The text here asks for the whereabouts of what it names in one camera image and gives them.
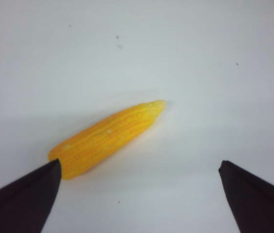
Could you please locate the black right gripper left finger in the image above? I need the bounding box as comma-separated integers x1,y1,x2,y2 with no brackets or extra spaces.
0,160,61,233

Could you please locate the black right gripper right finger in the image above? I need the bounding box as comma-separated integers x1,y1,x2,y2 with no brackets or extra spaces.
219,160,274,233

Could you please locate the yellow corn cob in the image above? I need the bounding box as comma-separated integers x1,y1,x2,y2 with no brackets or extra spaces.
48,100,166,180

